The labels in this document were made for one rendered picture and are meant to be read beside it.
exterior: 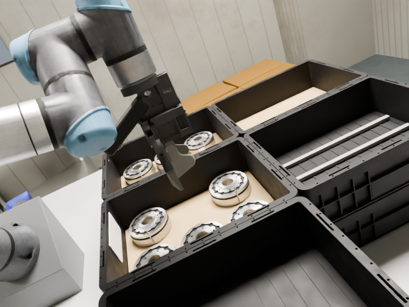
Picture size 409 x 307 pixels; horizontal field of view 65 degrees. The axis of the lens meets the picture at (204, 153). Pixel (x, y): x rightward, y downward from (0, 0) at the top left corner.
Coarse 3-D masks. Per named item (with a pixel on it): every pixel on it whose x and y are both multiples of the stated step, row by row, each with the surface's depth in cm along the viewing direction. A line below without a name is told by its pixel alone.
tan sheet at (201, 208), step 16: (208, 192) 85; (256, 192) 78; (176, 208) 84; (192, 208) 82; (208, 208) 80; (224, 208) 77; (176, 224) 79; (192, 224) 77; (224, 224) 73; (128, 240) 80; (176, 240) 74; (128, 256) 75
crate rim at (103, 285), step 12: (228, 144) 83; (204, 156) 82; (120, 192) 81; (276, 204) 58; (252, 216) 57; (228, 228) 57; (204, 240) 57; (180, 252) 56; (156, 264) 56; (132, 276) 55; (108, 288) 55
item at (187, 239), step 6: (204, 222) 71; (210, 222) 70; (216, 222) 70; (192, 228) 71; (198, 228) 70; (210, 228) 69; (216, 228) 68; (186, 234) 70; (192, 234) 69; (186, 240) 68
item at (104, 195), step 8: (192, 112) 110; (216, 112) 103; (224, 120) 95; (232, 128) 89; (144, 136) 107; (232, 136) 85; (128, 144) 107; (216, 144) 85; (104, 160) 102; (104, 168) 97; (104, 176) 92; (152, 176) 82; (104, 184) 89; (136, 184) 82; (104, 192) 84; (112, 192) 82
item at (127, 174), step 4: (140, 160) 108; (144, 160) 107; (148, 160) 106; (132, 164) 108; (144, 164) 105; (148, 164) 105; (128, 168) 107; (144, 168) 102; (148, 168) 102; (124, 172) 105; (128, 172) 104; (132, 172) 103; (136, 172) 102; (144, 172) 101; (124, 176) 103; (128, 176) 102; (132, 176) 101; (136, 176) 100
